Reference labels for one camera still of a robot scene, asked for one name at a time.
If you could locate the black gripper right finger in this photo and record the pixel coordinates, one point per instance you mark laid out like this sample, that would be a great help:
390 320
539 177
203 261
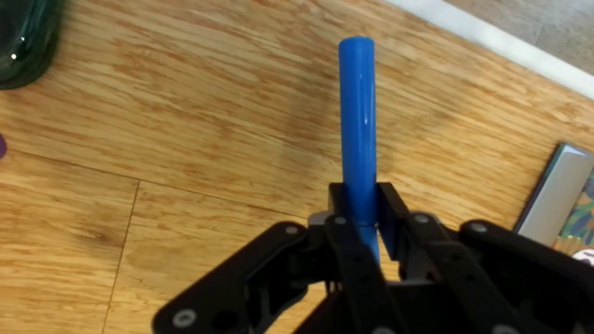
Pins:
483 279

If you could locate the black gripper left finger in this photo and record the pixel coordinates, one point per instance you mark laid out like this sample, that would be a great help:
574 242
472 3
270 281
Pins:
279 279

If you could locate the blue marker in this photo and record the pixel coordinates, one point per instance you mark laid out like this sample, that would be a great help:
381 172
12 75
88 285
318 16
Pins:
359 124

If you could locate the colourful hardcover book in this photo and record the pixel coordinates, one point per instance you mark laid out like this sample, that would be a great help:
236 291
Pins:
558 192

